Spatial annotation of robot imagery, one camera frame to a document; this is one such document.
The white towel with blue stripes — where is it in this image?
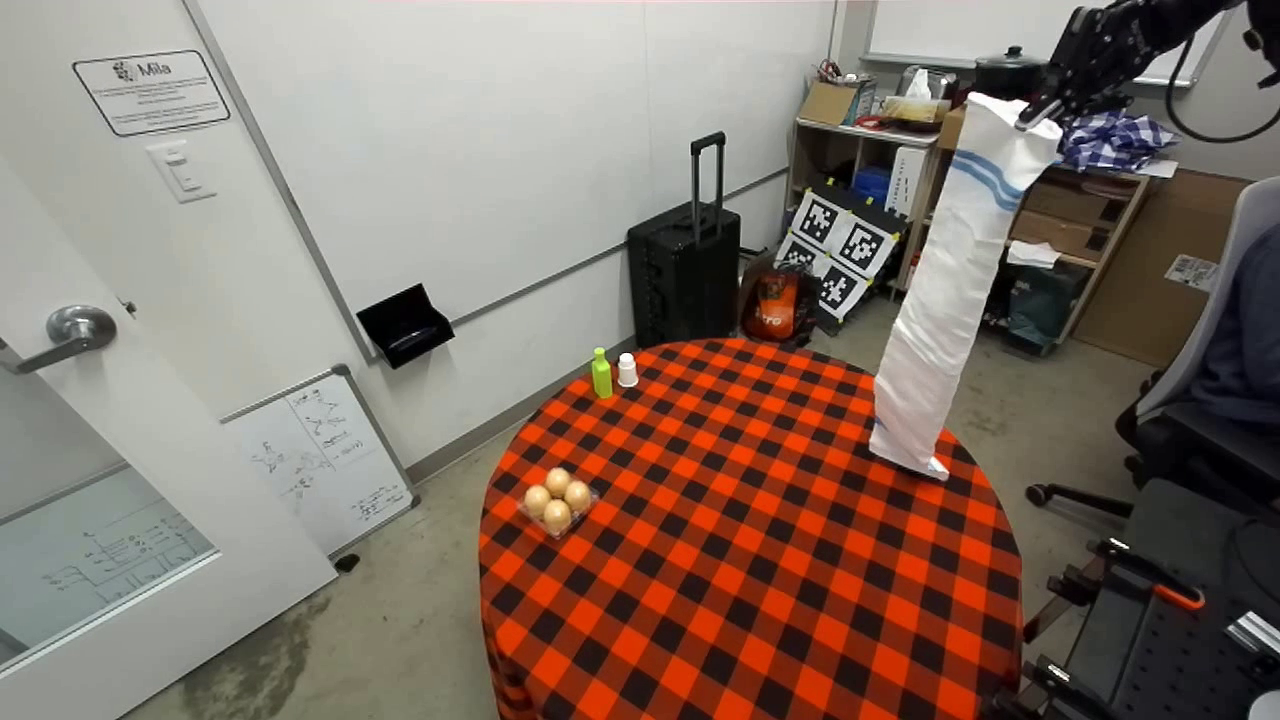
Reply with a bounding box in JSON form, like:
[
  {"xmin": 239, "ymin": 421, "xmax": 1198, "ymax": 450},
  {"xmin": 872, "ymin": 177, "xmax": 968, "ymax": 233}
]
[{"xmin": 863, "ymin": 87, "xmax": 1070, "ymax": 489}]

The blue white patterned cloth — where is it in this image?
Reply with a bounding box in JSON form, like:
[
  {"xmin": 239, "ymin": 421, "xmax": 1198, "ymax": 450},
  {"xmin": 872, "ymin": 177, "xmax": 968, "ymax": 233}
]
[{"xmin": 1056, "ymin": 107, "xmax": 1177, "ymax": 177}]

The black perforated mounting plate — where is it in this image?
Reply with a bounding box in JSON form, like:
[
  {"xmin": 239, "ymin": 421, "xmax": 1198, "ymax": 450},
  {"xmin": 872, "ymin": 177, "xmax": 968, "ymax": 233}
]
[{"xmin": 1064, "ymin": 477, "xmax": 1280, "ymax": 720}]

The large brown cardboard panel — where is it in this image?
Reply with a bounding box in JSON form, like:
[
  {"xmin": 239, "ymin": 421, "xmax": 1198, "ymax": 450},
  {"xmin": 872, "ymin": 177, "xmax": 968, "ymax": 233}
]
[{"xmin": 1074, "ymin": 170, "xmax": 1235, "ymax": 374}]

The grey black office chair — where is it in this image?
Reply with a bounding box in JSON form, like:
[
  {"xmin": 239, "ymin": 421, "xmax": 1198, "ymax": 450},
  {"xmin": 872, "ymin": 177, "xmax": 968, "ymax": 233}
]
[{"xmin": 1019, "ymin": 173, "xmax": 1280, "ymax": 538}]

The white box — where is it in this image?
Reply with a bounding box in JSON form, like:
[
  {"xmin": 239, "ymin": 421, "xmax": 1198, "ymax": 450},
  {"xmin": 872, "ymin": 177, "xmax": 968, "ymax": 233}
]
[{"xmin": 883, "ymin": 146, "xmax": 936, "ymax": 225}]

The small leaning whiteboard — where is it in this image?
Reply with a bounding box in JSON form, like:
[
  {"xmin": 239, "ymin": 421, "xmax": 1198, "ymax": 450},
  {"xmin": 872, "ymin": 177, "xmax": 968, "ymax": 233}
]
[{"xmin": 217, "ymin": 366, "xmax": 421, "ymax": 561}]

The black cooking pot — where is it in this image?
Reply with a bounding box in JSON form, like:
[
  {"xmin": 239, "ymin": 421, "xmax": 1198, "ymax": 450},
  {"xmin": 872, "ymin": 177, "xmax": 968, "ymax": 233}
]
[{"xmin": 974, "ymin": 46, "xmax": 1054, "ymax": 99}]

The orange black bag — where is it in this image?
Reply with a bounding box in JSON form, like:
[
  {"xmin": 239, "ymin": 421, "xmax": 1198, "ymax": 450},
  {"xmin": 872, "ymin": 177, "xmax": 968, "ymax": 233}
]
[{"xmin": 740, "ymin": 260, "xmax": 819, "ymax": 354}]

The wooden shelf unit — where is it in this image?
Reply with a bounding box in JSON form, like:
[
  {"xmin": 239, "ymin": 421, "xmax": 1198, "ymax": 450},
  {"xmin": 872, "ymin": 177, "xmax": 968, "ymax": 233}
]
[{"xmin": 787, "ymin": 117, "xmax": 1152, "ymax": 356}]

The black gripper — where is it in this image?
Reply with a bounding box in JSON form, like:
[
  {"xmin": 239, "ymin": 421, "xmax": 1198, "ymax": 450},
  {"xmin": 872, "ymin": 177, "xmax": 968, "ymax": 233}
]
[{"xmin": 1019, "ymin": 0, "xmax": 1167, "ymax": 131}]

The black wall tray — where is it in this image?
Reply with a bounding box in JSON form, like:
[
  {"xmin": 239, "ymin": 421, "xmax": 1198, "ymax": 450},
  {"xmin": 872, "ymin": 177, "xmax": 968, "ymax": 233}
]
[{"xmin": 354, "ymin": 282, "xmax": 461, "ymax": 374}]

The cluster of pale balls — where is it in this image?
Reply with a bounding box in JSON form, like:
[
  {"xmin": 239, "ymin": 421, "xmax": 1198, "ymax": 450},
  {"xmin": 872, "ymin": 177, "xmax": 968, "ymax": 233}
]
[{"xmin": 516, "ymin": 465, "xmax": 606, "ymax": 546}]

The open tan cardboard box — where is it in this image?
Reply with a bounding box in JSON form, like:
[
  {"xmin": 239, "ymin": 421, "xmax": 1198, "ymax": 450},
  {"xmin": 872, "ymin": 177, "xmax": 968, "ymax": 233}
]
[{"xmin": 795, "ymin": 79, "xmax": 863, "ymax": 131}]

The round red plaid table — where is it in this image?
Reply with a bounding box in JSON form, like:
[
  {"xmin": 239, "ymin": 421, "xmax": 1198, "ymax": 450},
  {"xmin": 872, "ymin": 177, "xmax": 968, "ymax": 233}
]
[{"xmin": 478, "ymin": 333, "xmax": 1027, "ymax": 720}]

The wide brown cardboard box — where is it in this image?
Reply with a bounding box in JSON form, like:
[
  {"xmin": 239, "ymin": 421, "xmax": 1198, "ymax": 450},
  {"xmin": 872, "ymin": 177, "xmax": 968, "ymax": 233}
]
[{"xmin": 1019, "ymin": 177, "xmax": 1116, "ymax": 257}]

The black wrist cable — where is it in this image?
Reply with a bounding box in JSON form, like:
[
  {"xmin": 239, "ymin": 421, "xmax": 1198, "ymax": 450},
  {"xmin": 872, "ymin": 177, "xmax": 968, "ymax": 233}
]
[{"xmin": 1162, "ymin": 34, "xmax": 1280, "ymax": 148}]

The white light switch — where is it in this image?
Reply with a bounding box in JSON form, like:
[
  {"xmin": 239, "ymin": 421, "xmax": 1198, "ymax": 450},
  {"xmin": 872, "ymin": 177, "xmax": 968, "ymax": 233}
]
[{"xmin": 145, "ymin": 137, "xmax": 222, "ymax": 210}]

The black rolling suitcase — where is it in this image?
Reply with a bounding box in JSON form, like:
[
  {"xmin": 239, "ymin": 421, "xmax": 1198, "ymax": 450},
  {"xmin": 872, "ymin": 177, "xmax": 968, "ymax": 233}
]
[{"xmin": 624, "ymin": 128, "xmax": 743, "ymax": 354}]

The white paper stack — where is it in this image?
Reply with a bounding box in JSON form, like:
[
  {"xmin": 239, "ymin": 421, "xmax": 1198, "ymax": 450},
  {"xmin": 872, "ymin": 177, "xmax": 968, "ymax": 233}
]
[{"xmin": 1008, "ymin": 236, "xmax": 1064, "ymax": 271}]

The white fiducial marker board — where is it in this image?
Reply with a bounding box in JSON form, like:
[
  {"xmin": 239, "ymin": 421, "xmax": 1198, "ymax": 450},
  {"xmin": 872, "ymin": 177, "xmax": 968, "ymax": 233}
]
[{"xmin": 772, "ymin": 185, "xmax": 906, "ymax": 328}]

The dark green bag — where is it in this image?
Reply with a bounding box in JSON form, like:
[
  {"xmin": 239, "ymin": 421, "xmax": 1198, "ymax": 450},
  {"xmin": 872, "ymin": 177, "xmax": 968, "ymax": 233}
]
[{"xmin": 994, "ymin": 266, "xmax": 1084, "ymax": 354}]

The silver door handle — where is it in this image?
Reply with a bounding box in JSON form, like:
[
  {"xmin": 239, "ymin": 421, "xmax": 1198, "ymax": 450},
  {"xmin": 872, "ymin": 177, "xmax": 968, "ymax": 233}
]
[{"xmin": 0, "ymin": 299, "xmax": 119, "ymax": 376}]

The tan tissue box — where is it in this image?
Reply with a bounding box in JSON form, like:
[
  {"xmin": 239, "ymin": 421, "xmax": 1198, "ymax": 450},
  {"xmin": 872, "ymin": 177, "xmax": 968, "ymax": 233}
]
[{"xmin": 877, "ymin": 64, "xmax": 955, "ymax": 131}]

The white wall sign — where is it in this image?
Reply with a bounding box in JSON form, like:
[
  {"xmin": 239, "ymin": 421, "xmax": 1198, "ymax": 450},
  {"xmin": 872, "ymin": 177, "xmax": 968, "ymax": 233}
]
[{"xmin": 67, "ymin": 46, "xmax": 237, "ymax": 142}]

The paper sheet on cardboard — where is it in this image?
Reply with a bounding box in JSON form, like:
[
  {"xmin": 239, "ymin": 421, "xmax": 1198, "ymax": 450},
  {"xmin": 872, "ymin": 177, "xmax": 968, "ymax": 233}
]
[{"xmin": 1162, "ymin": 254, "xmax": 1223, "ymax": 297}]

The blue container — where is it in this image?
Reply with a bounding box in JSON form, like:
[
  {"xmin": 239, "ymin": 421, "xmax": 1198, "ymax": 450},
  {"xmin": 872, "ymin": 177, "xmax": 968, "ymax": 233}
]
[{"xmin": 854, "ymin": 166, "xmax": 897, "ymax": 214}]

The white door with glass panel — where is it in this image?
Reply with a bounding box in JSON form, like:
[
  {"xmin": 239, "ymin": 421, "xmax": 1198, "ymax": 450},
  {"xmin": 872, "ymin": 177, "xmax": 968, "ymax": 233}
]
[{"xmin": 0, "ymin": 151, "xmax": 342, "ymax": 720}]

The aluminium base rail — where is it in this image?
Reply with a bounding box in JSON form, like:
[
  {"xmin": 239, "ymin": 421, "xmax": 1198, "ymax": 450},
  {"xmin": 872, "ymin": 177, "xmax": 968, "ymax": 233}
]
[{"xmin": 1219, "ymin": 606, "xmax": 1280, "ymax": 663}]

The small green bottle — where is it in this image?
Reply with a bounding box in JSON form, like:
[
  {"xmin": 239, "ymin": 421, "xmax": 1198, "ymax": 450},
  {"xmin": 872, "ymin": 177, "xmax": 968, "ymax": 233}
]
[{"xmin": 590, "ymin": 343, "xmax": 621, "ymax": 404}]

